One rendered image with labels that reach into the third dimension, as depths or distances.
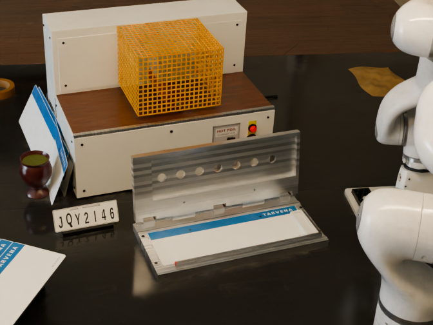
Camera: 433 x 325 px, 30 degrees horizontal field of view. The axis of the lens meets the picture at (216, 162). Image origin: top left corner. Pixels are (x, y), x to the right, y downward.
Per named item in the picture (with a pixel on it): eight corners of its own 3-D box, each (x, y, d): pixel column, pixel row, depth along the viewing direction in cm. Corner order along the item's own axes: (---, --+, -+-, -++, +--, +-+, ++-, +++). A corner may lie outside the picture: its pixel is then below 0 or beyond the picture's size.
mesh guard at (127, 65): (138, 117, 207) (138, 57, 198) (117, 81, 223) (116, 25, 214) (220, 105, 215) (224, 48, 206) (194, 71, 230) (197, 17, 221)
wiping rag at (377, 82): (418, 93, 273) (419, 88, 272) (371, 97, 268) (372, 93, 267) (388, 64, 291) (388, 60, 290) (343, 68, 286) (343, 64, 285)
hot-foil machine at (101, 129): (76, 202, 210) (69, 69, 190) (46, 126, 242) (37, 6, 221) (332, 158, 235) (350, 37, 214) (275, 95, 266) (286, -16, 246)
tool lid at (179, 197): (132, 158, 190) (130, 155, 192) (136, 228, 198) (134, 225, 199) (300, 131, 204) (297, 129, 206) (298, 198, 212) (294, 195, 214)
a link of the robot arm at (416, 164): (409, 160, 193) (408, 172, 194) (444, 158, 195) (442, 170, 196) (395, 148, 201) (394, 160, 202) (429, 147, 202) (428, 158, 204)
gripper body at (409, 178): (405, 168, 194) (401, 211, 198) (445, 166, 196) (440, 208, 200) (394, 157, 201) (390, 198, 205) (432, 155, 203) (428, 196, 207)
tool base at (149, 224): (157, 282, 186) (158, 270, 184) (133, 229, 202) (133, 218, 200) (327, 246, 200) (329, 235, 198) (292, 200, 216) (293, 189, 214)
